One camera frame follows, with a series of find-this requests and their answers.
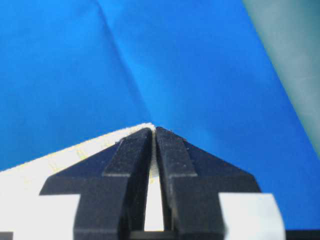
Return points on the green backdrop board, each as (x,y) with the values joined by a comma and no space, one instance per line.
(290,33)

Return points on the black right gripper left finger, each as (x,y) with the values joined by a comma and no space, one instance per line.
(112,187)

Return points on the blue table cloth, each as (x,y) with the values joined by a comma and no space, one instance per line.
(72,70)

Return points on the yellow checked towel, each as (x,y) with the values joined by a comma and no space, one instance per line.
(25,214)

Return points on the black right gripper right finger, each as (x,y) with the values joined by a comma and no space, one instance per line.
(190,181)

